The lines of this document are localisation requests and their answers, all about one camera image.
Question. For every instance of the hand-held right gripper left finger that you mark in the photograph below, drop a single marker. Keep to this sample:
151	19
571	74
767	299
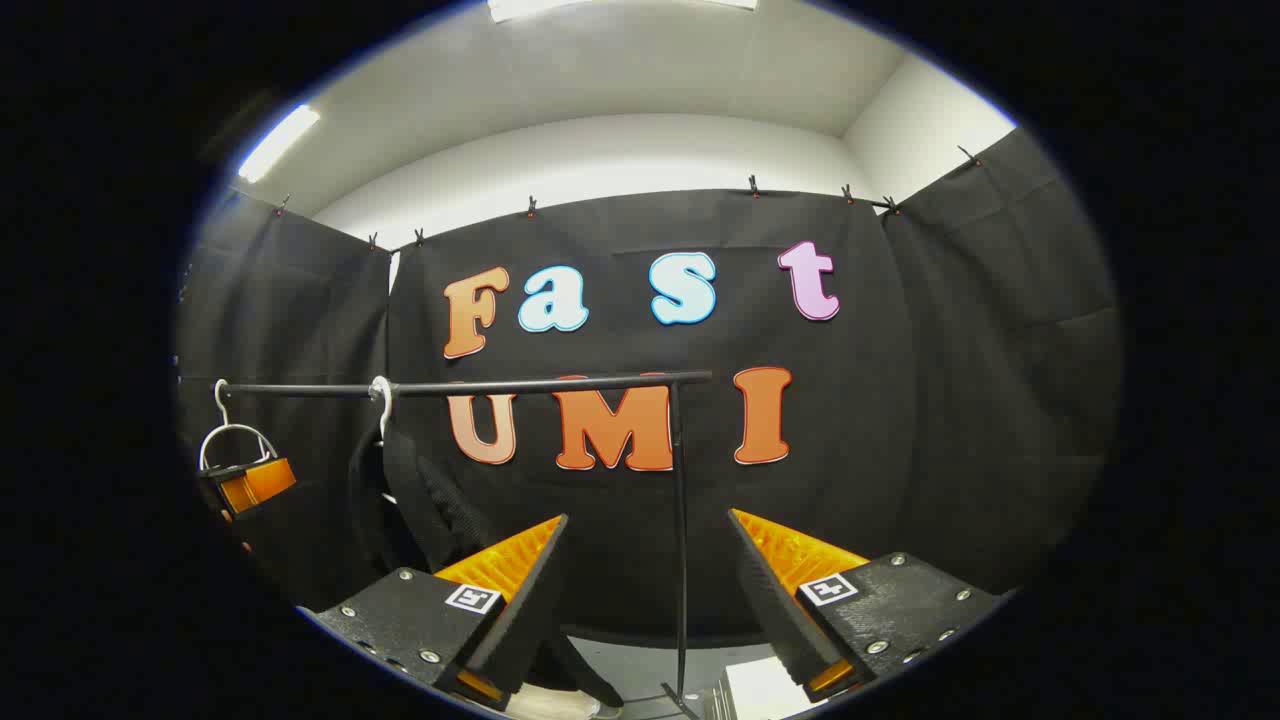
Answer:
530	620

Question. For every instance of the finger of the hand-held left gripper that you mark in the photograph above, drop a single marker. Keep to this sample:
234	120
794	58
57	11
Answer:
262	482

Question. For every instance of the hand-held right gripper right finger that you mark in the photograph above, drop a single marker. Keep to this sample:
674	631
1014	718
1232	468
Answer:
775	620

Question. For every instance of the white fabric laundry hamper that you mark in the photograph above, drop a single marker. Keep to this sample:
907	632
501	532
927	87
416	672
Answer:
550	705

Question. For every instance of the black knit garment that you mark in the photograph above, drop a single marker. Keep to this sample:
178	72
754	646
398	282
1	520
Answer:
400	520

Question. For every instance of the white garment hanger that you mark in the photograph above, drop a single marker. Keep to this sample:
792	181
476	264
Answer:
235	428
384	400

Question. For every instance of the black metal clothes rack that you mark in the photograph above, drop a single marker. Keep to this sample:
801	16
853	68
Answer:
500	386

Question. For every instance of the white floor sheet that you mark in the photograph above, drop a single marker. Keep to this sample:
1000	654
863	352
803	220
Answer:
770	690

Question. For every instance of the grey ribbed panel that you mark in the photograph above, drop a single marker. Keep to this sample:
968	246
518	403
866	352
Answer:
714	702

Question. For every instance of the black backdrop cloth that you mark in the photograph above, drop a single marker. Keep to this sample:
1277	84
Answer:
900	400

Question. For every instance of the ceiling light strip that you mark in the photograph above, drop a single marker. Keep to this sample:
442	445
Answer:
600	6
278	143

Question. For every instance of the row of small backdrop clips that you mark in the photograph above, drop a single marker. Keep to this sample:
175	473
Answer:
531	207

